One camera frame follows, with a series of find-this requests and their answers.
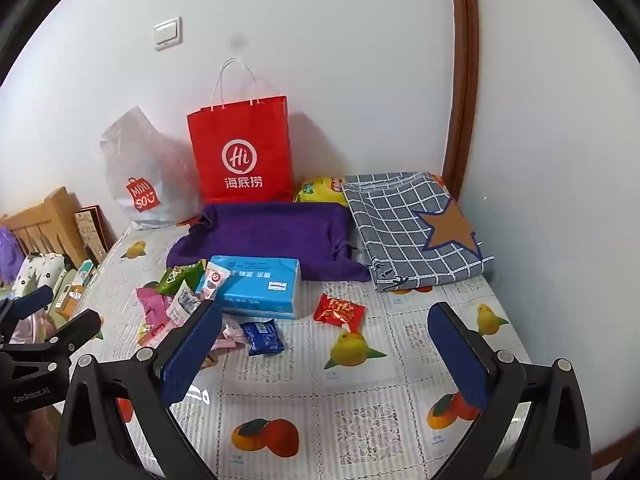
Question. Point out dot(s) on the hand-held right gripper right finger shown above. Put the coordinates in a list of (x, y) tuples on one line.
[(460, 355)]

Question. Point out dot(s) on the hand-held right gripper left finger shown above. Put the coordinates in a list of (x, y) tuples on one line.
[(192, 350)]

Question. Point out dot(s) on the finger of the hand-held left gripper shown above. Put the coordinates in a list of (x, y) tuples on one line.
[(32, 300), (80, 327)]

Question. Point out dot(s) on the light pink snack packet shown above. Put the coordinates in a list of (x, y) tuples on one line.
[(231, 334)]

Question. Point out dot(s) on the magenta snack packet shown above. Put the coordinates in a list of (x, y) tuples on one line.
[(150, 307)]

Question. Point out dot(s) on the white and pink snack packet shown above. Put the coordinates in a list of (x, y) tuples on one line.
[(212, 282)]

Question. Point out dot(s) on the dark blue snack packet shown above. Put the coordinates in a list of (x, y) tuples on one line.
[(262, 337)]

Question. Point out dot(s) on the green snack packet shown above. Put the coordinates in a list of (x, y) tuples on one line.
[(177, 279)]

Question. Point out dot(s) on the red snack packet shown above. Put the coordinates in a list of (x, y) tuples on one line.
[(339, 312)]

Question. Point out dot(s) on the purple fabric basket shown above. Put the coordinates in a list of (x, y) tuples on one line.
[(270, 230)]

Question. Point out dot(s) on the person's left hand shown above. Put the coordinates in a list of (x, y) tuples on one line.
[(42, 440)]

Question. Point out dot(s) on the white spotted cloth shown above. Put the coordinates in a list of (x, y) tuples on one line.
[(37, 272)]

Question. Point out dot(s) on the orange and white box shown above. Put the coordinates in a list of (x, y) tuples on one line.
[(70, 300)]

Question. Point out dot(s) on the pink cloth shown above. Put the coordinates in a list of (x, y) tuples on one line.
[(30, 330)]

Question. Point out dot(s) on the purple plush toy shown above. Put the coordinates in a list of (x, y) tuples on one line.
[(10, 255)]

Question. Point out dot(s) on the green and white box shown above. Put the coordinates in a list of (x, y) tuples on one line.
[(86, 272)]

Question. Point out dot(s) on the blue tissue pack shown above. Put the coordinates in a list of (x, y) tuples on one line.
[(255, 290)]

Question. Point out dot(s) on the brown patterned box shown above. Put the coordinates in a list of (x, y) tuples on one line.
[(92, 232)]

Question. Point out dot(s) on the fruit print tablecloth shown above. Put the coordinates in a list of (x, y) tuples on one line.
[(300, 385)]

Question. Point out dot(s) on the grey checked cloth with star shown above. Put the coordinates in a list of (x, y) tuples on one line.
[(400, 230)]

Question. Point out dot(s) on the orange packet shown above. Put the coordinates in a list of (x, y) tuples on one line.
[(438, 180)]

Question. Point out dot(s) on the white plastic bag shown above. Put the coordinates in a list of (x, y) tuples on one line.
[(140, 160)]

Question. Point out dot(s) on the yellow chips bag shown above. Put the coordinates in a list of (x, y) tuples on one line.
[(320, 191)]

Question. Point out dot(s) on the red paper bag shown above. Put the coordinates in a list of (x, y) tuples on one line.
[(240, 150)]

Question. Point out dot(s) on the brown wooden door frame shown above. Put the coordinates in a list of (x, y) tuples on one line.
[(462, 60)]

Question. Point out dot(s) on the white light switch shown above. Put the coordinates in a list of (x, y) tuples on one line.
[(167, 34)]

